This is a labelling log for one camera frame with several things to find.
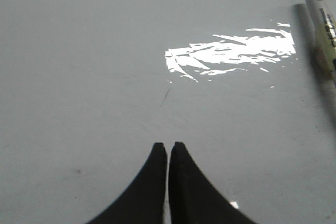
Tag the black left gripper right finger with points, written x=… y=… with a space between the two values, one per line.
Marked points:
x=192 y=198

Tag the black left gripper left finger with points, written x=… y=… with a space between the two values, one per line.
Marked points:
x=143 y=199

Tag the black and white whiteboard marker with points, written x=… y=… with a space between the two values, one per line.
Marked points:
x=324 y=24

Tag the white whiteboard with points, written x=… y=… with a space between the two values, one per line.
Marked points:
x=87 y=87

